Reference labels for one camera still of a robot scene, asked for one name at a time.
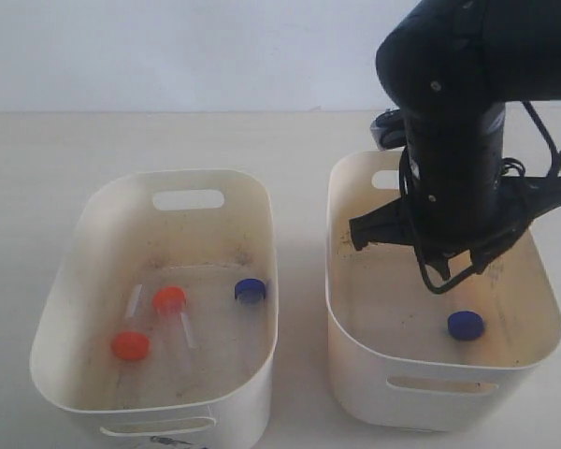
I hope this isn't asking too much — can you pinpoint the clear tube front blue cap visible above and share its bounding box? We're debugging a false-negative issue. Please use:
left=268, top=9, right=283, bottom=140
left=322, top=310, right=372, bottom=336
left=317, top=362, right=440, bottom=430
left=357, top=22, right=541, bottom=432
left=447, top=311, right=485, bottom=341

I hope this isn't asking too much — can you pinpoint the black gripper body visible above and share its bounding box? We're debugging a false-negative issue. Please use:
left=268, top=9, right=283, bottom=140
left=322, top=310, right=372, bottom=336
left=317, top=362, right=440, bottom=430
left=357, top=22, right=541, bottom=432
left=349, top=105, right=561, bottom=275

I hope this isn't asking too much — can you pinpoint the clear tube blue cap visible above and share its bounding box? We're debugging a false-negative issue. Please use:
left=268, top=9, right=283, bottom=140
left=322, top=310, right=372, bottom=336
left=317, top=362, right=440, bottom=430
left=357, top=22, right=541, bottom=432
left=447, top=311, right=485, bottom=341
left=234, top=278, right=266, bottom=304

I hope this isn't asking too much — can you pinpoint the clear tube orange cap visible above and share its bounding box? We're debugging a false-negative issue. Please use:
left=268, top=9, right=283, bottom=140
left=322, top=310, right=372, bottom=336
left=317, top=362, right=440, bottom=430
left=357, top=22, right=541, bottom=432
left=151, top=285, right=198, bottom=378
left=110, top=284, right=151, bottom=362

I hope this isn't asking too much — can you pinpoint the white plastic bin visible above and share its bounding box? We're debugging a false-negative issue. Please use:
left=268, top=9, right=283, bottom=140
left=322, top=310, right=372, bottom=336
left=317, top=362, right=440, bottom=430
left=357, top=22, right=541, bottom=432
left=30, top=169, right=279, bottom=448
left=325, top=151, right=561, bottom=431

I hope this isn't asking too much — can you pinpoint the clear tube front orange cap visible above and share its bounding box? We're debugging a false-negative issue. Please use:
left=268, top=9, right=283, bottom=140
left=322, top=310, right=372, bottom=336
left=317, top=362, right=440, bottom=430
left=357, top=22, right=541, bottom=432
left=110, top=284, right=151, bottom=362

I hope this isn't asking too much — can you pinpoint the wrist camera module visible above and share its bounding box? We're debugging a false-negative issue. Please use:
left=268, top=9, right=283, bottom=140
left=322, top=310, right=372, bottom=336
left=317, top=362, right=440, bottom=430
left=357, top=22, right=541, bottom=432
left=369, top=109, right=406, bottom=152

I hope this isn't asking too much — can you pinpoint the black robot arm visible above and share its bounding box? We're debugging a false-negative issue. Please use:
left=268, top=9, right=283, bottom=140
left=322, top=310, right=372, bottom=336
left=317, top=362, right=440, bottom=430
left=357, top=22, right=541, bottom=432
left=349, top=1, right=561, bottom=294

